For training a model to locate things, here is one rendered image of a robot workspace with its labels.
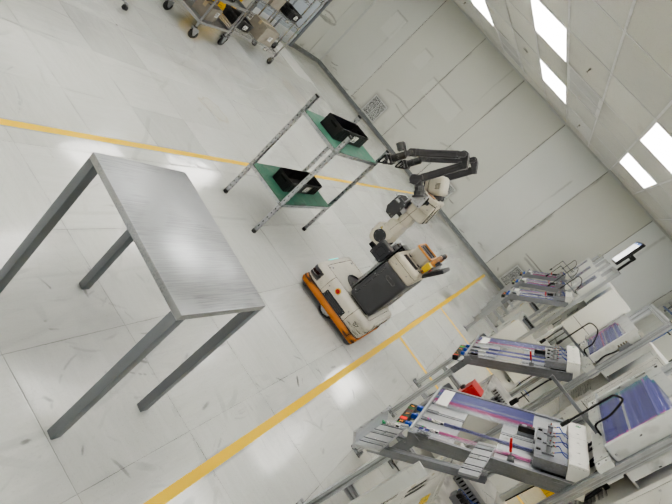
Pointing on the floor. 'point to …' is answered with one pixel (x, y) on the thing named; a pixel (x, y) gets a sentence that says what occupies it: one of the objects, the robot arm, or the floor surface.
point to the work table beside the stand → (213, 303)
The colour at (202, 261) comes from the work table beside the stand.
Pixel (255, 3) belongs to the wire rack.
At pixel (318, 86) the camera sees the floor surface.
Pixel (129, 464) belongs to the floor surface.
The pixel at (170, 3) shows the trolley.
